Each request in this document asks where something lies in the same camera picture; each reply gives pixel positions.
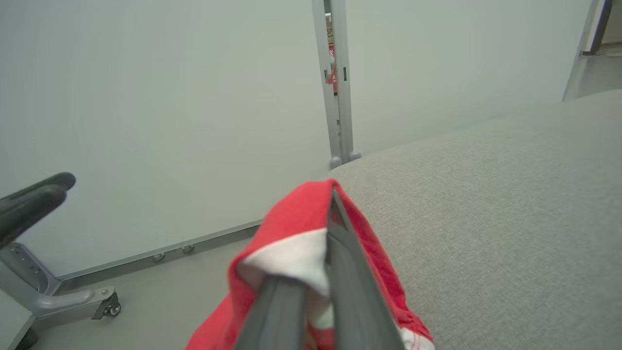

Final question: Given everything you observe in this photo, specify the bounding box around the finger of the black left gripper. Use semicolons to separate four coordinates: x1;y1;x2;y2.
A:
0;172;77;205
0;185;68;249

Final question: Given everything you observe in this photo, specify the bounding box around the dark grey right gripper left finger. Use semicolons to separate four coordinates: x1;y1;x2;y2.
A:
235;275;309;350

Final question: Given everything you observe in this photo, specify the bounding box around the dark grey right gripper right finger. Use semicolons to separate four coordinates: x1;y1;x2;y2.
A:
326;188;405;350

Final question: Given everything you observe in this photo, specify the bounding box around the red and white garment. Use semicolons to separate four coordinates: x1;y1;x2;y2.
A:
185;179;435;350

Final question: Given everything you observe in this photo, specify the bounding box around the grey partition foot with caster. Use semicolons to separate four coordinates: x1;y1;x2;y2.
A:
34;286;121;322

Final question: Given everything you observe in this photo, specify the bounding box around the light grey fabric sofa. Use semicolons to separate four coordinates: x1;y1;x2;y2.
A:
318;90;622;350

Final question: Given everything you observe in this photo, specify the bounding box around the red and brown box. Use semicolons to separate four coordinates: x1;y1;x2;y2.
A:
326;14;338;94

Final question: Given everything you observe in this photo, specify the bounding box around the grey partition bottom rail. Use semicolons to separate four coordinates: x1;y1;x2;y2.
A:
57;219;265;293

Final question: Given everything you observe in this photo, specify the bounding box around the grey door frame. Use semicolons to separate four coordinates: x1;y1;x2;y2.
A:
562;0;615;102

